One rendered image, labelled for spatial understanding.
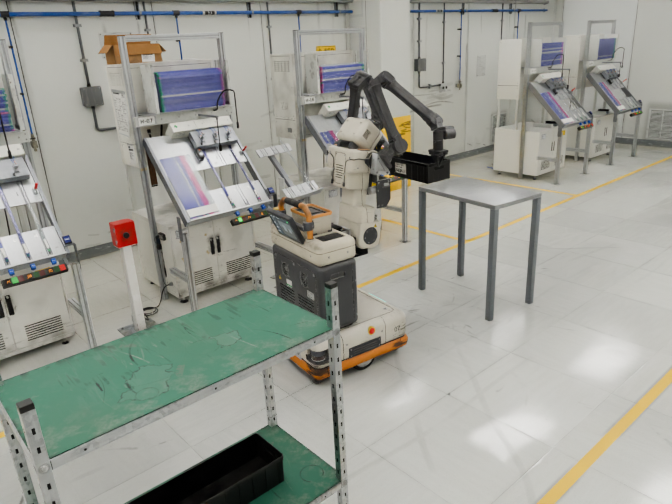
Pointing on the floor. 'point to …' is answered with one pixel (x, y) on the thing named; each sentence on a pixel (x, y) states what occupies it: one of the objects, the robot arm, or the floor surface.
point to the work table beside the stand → (466, 191)
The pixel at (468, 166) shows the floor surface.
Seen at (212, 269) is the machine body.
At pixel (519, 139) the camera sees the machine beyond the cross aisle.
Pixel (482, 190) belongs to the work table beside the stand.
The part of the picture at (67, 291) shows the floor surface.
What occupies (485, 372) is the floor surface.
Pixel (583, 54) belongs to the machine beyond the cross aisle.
